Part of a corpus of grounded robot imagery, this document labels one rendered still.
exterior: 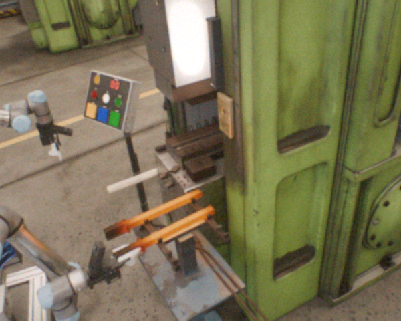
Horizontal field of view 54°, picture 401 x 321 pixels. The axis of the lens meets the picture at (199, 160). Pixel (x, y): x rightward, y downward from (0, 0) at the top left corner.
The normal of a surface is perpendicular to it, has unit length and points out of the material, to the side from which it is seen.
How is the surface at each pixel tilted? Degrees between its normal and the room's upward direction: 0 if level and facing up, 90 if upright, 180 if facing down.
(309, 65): 89
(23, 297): 0
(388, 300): 0
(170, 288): 0
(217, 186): 90
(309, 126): 89
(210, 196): 90
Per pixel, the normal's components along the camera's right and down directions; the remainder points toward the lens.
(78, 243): -0.08, -0.81
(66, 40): 0.44, 0.49
